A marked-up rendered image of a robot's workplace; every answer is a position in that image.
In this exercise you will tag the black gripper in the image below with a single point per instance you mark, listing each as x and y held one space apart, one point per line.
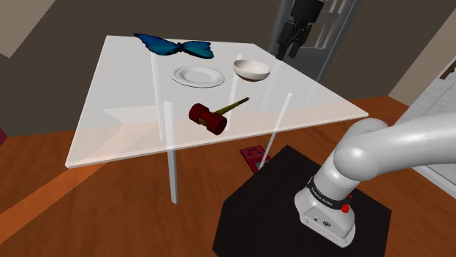
305 10

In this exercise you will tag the glass table with white legs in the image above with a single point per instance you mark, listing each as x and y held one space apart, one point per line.
124 106

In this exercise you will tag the blue butterfly figure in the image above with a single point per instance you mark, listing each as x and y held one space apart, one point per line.
194 48

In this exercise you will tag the white plate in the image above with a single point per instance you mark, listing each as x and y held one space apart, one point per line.
197 76

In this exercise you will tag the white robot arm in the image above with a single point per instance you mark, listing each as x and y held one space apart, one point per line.
374 146

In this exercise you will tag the red wooden mallet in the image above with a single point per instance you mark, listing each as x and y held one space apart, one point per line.
208 118

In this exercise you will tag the white panelled furniture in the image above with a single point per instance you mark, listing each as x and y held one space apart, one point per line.
434 103

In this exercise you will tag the red flat box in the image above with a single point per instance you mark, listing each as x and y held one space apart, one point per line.
251 156

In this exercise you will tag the grey door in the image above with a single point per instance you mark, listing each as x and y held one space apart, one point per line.
335 42

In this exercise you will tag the white bowl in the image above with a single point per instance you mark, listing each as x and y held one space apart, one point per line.
251 69

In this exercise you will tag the black robot stand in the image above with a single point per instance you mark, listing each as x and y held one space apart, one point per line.
263 213

